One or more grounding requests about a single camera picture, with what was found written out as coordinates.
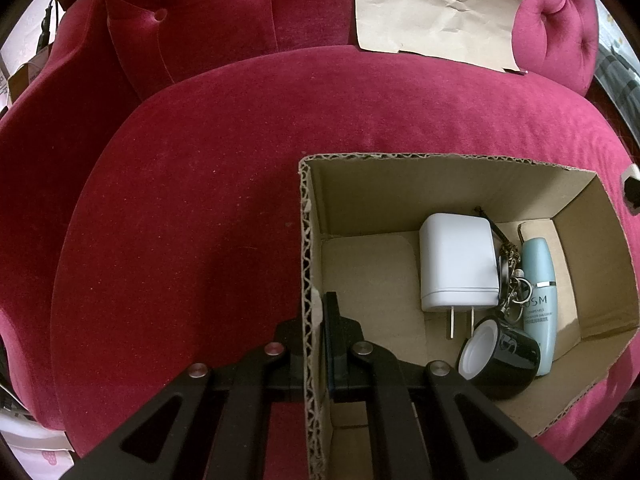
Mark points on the lilac printed cloth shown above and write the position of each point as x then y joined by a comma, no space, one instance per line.
35,452

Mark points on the large white charger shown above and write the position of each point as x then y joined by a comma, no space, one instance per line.
457,260

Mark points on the red velvet tufted sofa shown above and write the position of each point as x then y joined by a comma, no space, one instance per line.
200,210

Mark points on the brown cardboard carton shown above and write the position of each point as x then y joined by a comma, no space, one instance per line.
27,75

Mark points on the small white charger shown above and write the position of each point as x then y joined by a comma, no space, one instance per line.
631,175

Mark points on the flat cardboard sheet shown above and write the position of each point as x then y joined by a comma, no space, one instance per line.
435,10

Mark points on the light blue bottle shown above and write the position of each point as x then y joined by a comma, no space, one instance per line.
540,300

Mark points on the black jar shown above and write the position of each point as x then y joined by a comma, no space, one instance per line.
505,355

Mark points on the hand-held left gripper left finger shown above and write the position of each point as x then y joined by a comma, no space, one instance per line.
292,355

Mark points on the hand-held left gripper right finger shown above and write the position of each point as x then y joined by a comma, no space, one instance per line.
336,355

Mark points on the grey plaid blanket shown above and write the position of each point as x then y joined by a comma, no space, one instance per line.
612,67

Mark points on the cardboard box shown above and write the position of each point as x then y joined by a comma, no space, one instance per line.
590,260

